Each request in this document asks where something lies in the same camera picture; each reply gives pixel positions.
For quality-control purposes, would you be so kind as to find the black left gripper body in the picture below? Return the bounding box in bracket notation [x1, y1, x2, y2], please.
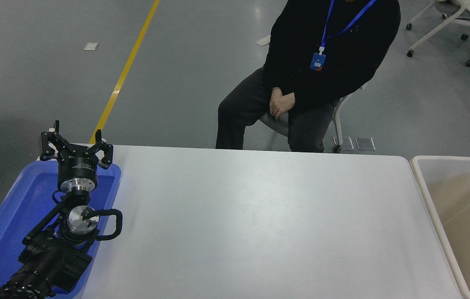
[57, 146, 99, 184]

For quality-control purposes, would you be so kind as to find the large pale dustbin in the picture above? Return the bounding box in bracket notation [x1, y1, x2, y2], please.
[410, 156, 470, 299]

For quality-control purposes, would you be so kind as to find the person's right hand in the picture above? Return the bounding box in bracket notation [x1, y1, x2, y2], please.
[269, 87, 283, 118]

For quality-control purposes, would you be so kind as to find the person's left hand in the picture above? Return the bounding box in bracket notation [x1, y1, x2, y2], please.
[274, 92, 296, 120]

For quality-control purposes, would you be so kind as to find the blue plastic tray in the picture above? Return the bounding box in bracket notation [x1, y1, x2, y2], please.
[0, 161, 121, 299]

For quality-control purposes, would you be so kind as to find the seated person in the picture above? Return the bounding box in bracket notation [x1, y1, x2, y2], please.
[216, 0, 401, 153]

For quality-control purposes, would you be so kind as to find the white chair under person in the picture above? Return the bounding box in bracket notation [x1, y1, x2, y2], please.
[258, 81, 369, 153]

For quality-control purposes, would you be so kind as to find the white rolling chair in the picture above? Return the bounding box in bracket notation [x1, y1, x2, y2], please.
[405, 0, 470, 68]

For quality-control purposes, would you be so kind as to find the blue lanyard with badge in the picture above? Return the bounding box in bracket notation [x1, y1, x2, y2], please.
[310, 0, 377, 71]

